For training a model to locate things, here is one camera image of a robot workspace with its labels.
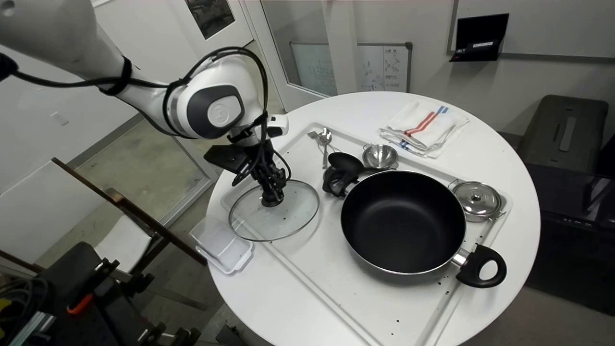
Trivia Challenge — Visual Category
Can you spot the glass pot lid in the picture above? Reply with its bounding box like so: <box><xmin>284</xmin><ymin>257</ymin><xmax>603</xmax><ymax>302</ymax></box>
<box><xmin>228</xmin><ymin>179</ymin><xmax>320</xmax><ymax>242</ymax></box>

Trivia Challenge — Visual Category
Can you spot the white striped cloth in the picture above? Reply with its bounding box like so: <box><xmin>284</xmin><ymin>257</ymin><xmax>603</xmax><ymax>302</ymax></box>
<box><xmin>378</xmin><ymin>102</ymin><xmax>466</xmax><ymax>157</ymax></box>

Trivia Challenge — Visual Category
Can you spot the black tripod stand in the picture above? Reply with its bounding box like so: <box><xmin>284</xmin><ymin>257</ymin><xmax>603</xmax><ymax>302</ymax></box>
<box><xmin>36</xmin><ymin>240</ymin><xmax>207</xmax><ymax>346</ymax></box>

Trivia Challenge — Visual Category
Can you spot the black wall holder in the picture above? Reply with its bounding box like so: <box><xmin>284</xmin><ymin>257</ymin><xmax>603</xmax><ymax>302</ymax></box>
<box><xmin>451</xmin><ymin>13</ymin><xmax>508</xmax><ymax>61</ymax></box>

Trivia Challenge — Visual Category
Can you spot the black pot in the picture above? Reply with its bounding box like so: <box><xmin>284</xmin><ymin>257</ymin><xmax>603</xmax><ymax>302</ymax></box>
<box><xmin>339</xmin><ymin>171</ymin><xmax>506</xmax><ymax>288</ymax></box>

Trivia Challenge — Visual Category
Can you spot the metal spoon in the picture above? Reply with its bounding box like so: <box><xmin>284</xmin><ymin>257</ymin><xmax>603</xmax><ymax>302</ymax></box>
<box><xmin>307</xmin><ymin>127</ymin><xmax>332</xmax><ymax>163</ymax></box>

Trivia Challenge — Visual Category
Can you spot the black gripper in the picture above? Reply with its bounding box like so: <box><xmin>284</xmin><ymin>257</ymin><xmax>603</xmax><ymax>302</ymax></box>
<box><xmin>203</xmin><ymin>136</ymin><xmax>285</xmax><ymax>207</ymax></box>

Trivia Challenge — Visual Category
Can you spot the small steel lid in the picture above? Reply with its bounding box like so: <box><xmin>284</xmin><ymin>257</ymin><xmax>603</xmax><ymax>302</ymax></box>
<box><xmin>451</xmin><ymin>181</ymin><xmax>505</xmax><ymax>223</ymax></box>

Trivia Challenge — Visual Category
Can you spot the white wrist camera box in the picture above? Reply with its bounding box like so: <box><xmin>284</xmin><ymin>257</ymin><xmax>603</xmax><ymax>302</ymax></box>
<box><xmin>266</xmin><ymin>113</ymin><xmax>287</xmax><ymax>136</ymax></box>

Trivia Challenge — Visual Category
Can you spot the round white table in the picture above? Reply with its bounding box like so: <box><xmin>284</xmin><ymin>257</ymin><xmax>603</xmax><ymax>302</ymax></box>
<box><xmin>212</xmin><ymin>115</ymin><xmax>539</xmax><ymax>346</ymax></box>

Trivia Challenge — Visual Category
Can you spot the clear plastic container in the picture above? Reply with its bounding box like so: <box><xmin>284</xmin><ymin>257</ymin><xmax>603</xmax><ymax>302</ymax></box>
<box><xmin>189</xmin><ymin>217</ymin><xmax>253</xmax><ymax>277</ymax></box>

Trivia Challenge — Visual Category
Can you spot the small steel bowl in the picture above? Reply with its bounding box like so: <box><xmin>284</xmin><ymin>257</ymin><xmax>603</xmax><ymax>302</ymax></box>
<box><xmin>362</xmin><ymin>144</ymin><xmax>397</xmax><ymax>171</ymax></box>

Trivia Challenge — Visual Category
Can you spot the dark grey bin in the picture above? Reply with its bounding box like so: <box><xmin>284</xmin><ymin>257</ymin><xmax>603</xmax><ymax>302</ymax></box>
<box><xmin>520</xmin><ymin>94</ymin><xmax>608</xmax><ymax>173</ymax></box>

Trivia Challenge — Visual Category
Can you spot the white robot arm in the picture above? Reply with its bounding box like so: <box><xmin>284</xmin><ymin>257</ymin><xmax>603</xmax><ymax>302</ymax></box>
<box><xmin>0</xmin><ymin>0</ymin><xmax>289</xmax><ymax>207</ymax></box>

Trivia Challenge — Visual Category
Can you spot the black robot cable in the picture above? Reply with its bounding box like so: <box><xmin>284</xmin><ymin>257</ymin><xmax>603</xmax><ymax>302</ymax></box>
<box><xmin>0</xmin><ymin>44</ymin><xmax>293</xmax><ymax>188</ymax></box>

